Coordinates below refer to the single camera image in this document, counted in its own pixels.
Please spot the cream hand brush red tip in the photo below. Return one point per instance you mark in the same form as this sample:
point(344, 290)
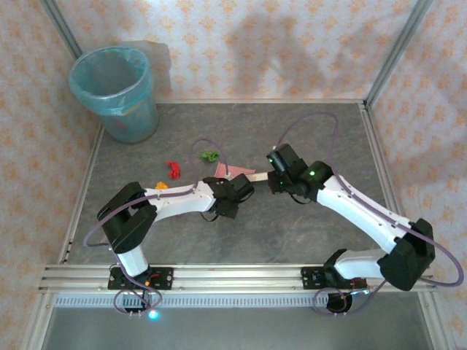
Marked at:
point(259, 177)

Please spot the pink plastic dustpan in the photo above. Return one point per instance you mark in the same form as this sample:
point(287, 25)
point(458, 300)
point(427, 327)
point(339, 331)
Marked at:
point(233, 169)

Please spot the dark green paper scrap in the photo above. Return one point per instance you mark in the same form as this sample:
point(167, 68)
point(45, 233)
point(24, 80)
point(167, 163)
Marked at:
point(209, 156)

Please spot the red paper scrap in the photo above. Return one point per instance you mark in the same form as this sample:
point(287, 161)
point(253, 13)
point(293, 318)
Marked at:
point(174, 169)

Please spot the orange paper scrap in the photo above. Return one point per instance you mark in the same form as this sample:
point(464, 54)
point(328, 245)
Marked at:
point(161, 185)

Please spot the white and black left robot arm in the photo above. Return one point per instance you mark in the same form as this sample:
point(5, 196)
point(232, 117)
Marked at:
point(182, 204)

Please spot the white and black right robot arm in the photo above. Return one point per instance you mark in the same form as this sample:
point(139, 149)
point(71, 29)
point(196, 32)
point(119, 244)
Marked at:
point(357, 215)

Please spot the round waste bin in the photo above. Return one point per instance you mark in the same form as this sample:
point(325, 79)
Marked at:
point(135, 127)

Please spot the blue plastic bin liner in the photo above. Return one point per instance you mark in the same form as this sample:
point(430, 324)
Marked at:
point(109, 104)

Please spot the aluminium table back rail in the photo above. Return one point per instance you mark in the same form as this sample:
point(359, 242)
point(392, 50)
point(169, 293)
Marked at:
point(255, 101)

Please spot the aluminium table side rail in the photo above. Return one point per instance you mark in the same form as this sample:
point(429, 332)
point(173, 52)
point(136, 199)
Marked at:
point(370, 124)
point(95, 147)

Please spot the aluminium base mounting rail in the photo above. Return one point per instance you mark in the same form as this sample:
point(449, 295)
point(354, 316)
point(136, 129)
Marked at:
point(237, 279)

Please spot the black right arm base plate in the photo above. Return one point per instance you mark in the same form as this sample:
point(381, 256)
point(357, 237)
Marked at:
point(309, 279)

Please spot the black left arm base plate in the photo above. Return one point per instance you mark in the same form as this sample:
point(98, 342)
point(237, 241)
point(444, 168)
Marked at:
point(166, 279)

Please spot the aluminium frame post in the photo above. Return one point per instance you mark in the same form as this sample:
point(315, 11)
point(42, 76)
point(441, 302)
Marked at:
point(397, 47)
point(62, 27)

